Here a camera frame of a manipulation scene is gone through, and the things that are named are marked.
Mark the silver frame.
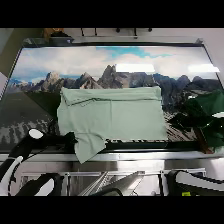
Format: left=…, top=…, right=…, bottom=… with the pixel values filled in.
left=0, top=149, right=224, bottom=197

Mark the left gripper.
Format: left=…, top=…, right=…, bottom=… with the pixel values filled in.
left=61, top=131, right=79, bottom=150

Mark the dark green garment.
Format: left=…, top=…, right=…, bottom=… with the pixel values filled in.
left=171, top=88, right=224, bottom=152

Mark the light green T-shirt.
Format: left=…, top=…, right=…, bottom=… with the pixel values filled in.
left=56, top=85, right=170, bottom=165

